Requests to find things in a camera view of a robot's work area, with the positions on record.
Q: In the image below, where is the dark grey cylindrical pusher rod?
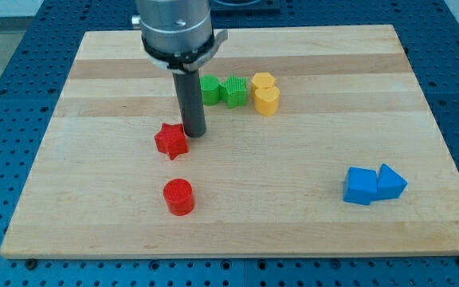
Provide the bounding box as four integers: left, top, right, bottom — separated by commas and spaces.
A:
173, 70, 206, 138

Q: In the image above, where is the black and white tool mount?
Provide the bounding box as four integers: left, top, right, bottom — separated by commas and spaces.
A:
141, 29, 229, 74

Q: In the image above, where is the red star block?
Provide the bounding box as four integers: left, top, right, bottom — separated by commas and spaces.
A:
154, 123, 189, 160

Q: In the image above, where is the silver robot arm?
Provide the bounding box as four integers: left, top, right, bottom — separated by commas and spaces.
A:
135, 0, 229, 138

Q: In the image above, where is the green star block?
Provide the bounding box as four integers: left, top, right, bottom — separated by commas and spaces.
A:
219, 76, 247, 108

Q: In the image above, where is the green cylinder block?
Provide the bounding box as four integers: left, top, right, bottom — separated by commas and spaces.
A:
200, 75, 220, 105

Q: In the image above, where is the yellow hexagon block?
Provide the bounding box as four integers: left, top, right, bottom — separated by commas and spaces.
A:
251, 73, 276, 96

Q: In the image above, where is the yellow heart block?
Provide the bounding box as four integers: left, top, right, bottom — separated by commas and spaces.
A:
254, 87, 281, 116

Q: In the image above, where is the red cylinder block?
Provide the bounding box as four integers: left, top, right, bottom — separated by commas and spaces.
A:
163, 179, 195, 216

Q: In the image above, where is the wooden board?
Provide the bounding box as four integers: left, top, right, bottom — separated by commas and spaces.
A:
0, 25, 459, 259

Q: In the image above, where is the blue cube block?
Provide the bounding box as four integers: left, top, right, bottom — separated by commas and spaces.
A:
343, 167, 377, 206

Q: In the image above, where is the blue triangle block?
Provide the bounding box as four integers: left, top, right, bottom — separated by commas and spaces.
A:
373, 163, 408, 201

